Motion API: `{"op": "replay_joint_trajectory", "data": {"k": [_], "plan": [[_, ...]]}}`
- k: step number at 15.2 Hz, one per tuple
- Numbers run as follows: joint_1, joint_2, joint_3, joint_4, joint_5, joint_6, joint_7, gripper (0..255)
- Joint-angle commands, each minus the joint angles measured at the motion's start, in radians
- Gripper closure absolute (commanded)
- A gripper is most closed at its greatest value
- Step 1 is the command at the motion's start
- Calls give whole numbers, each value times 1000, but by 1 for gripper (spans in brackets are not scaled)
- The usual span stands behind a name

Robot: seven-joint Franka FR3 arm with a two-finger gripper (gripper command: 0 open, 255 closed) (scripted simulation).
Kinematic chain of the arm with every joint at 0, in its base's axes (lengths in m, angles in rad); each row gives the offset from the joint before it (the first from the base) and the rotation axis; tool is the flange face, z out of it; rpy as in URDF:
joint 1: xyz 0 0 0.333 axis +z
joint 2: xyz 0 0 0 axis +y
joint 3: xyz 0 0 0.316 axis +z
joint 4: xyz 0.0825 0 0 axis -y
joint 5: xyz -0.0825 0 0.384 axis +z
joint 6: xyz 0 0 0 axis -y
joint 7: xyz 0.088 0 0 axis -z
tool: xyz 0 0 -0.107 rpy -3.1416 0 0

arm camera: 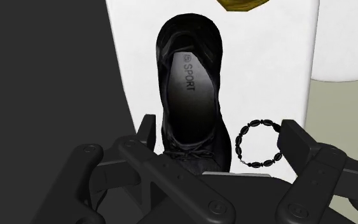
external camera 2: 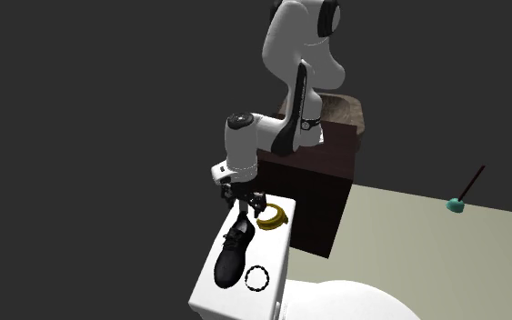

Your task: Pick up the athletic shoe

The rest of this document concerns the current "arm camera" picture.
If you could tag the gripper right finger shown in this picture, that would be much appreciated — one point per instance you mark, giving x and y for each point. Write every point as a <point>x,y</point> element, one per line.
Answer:
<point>315,161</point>

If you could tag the black shoe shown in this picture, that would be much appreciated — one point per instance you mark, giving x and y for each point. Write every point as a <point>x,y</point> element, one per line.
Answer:
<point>191,102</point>

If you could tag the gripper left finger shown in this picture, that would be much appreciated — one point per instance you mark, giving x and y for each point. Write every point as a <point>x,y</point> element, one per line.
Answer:
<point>166,173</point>

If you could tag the yellow-brown object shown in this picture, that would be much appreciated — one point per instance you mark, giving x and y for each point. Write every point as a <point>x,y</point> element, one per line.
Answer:
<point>242,4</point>

